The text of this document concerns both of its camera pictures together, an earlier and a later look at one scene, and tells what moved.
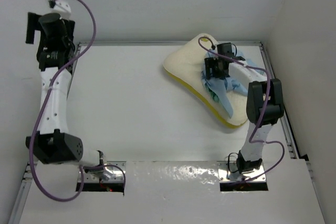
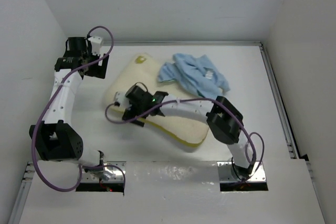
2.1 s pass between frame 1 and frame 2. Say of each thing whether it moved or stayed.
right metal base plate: stayed
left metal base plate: stayed
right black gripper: moved
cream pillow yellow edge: moved
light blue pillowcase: moved
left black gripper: moved
